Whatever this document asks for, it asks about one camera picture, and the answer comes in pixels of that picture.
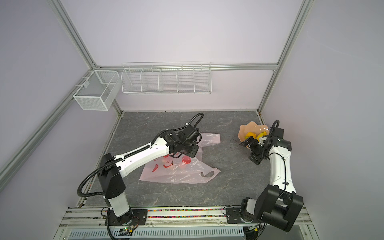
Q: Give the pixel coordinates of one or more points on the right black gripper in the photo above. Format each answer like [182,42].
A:
[256,159]

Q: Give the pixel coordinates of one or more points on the peach plastic fruit bowl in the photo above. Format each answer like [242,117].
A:
[249,130]

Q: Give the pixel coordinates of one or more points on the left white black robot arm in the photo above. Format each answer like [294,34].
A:
[113,169]

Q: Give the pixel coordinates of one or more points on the pink printed plastic bag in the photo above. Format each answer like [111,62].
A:
[183,170]

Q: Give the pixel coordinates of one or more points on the long white wire basket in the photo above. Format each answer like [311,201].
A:
[167,78]

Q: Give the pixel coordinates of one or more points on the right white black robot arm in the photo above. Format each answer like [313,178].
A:
[279,204]

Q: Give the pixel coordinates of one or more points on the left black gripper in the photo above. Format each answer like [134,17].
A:
[193,153]

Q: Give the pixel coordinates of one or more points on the yellow toy banana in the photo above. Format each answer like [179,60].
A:
[261,135]

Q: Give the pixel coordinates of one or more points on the small white mesh basket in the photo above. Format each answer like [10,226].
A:
[98,91]

